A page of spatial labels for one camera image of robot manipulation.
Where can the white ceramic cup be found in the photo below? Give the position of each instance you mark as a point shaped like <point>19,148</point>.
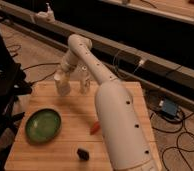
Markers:
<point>62,83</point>

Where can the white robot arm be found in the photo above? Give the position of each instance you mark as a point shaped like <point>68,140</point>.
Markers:
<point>126,144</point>

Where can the black eraser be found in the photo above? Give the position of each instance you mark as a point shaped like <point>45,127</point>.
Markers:
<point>83,154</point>

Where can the small clear bottle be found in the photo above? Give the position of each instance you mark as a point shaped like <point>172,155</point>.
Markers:
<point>84,80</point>

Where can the orange carrot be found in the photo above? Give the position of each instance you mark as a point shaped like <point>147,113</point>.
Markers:
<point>95,127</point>

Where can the green round plate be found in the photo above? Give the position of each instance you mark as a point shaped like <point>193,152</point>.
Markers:
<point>42,126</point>

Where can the blue box on floor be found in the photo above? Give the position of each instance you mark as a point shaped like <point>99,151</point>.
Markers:
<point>168,108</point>

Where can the grey metal rail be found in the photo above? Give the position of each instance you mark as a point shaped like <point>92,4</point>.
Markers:
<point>119,32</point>

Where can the white object on rail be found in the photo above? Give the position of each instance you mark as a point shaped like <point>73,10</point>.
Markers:
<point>48,15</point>

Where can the black chair frame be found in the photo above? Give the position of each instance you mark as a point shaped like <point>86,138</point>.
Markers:
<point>12,84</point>

